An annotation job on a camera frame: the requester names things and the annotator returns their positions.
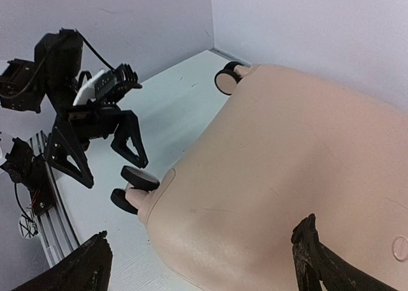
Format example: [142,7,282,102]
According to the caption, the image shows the beige hard-shell suitcase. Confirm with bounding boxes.
[112,63,407,290]

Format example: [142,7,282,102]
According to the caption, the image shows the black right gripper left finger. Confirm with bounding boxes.
[15,230,113,291]

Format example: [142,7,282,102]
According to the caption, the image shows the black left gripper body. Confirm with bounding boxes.
[50,89,128,151]

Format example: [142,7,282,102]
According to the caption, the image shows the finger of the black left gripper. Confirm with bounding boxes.
[111,110,149,168]
[45,124,94,189]

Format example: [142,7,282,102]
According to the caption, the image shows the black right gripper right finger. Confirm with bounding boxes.
[291,213,392,290]

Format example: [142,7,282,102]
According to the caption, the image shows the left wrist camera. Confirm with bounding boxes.
[73,64,142,106]

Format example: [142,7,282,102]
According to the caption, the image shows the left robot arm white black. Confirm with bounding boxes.
[1,29,149,188]

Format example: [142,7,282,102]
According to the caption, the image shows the aluminium front rail base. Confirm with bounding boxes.
[0,131,80,269]

